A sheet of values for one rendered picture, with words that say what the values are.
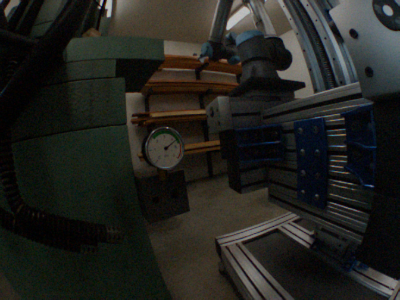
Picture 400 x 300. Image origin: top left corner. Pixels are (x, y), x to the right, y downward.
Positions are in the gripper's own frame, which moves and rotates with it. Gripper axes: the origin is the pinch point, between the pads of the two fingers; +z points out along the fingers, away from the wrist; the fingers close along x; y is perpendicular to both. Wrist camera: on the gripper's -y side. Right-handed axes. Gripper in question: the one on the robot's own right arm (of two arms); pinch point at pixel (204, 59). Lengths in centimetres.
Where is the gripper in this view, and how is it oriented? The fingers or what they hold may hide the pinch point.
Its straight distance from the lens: 124.8
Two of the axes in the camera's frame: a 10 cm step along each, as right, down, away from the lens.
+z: -4.4, 0.1, 9.0
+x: 8.6, -2.7, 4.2
